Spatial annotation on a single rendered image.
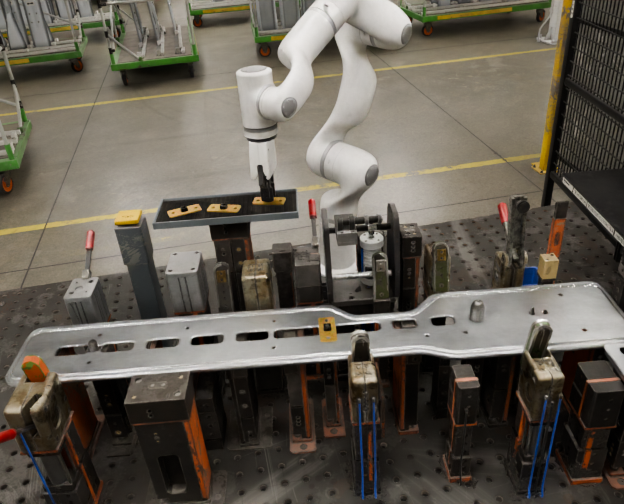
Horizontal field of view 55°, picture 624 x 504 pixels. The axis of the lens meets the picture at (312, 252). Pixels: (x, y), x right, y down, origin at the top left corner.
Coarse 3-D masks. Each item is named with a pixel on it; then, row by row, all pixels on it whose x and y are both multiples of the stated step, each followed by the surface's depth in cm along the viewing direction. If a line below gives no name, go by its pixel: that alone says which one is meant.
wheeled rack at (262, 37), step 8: (256, 24) 737; (280, 24) 795; (256, 32) 742; (264, 32) 753; (272, 32) 754; (280, 32) 756; (288, 32) 753; (256, 40) 745; (264, 40) 747; (272, 40) 748; (280, 40) 749; (264, 48) 759; (264, 56) 765
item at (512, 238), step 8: (512, 200) 137; (520, 200) 136; (512, 208) 137; (520, 208) 135; (528, 208) 135; (512, 216) 138; (520, 216) 139; (512, 224) 139; (520, 224) 140; (512, 232) 140; (520, 232) 141; (512, 240) 141; (520, 240) 141; (520, 248) 142; (520, 256) 142; (520, 264) 143
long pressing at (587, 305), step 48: (528, 288) 142; (576, 288) 142; (48, 336) 139; (96, 336) 138; (144, 336) 137; (192, 336) 136; (384, 336) 132; (432, 336) 130; (480, 336) 129; (576, 336) 127
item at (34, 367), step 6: (24, 360) 116; (30, 360) 116; (36, 360) 117; (42, 360) 118; (24, 366) 116; (30, 366) 116; (36, 366) 116; (42, 366) 118; (24, 372) 117; (30, 372) 118; (36, 372) 118; (42, 372) 118; (30, 378) 119; (36, 378) 119; (42, 378) 119
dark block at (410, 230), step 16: (400, 224) 149; (416, 224) 149; (400, 240) 147; (416, 240) 145; (400, 256) 152; (416, 256) 147; (400, 272) 154; (416, 272) 150; (400, 288) 156; (416, 288) 153; (400, 304) 159; (416, 304) 155
